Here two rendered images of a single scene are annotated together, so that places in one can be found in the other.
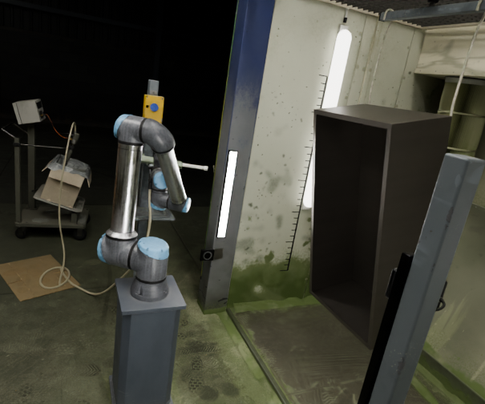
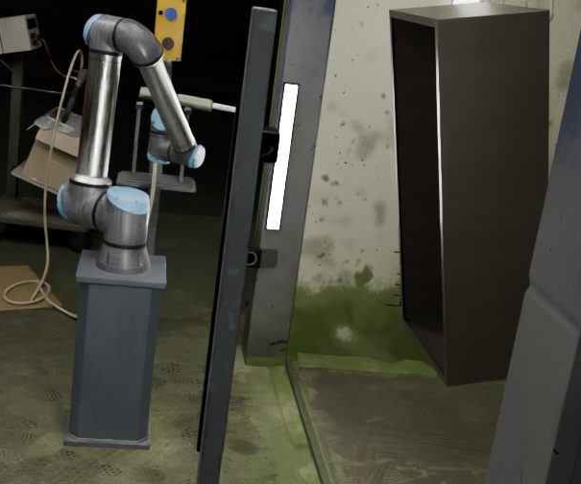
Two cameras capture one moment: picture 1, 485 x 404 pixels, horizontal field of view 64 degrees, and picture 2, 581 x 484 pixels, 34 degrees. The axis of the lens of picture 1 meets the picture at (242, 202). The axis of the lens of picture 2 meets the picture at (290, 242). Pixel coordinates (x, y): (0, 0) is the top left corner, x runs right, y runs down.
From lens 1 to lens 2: 158 cm
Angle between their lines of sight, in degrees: 15
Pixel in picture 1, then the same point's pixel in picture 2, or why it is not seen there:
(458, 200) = (254, 44)
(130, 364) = (86, 360)
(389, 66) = not seen: outside the picture
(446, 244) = (251, 85)
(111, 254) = (73, 205)
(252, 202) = (329, 174)
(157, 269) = (129, 228)
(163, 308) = (132, 280)
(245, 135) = (313, 58)
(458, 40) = not seen: outside the picture
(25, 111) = (9, 32)
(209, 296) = (254, 332)
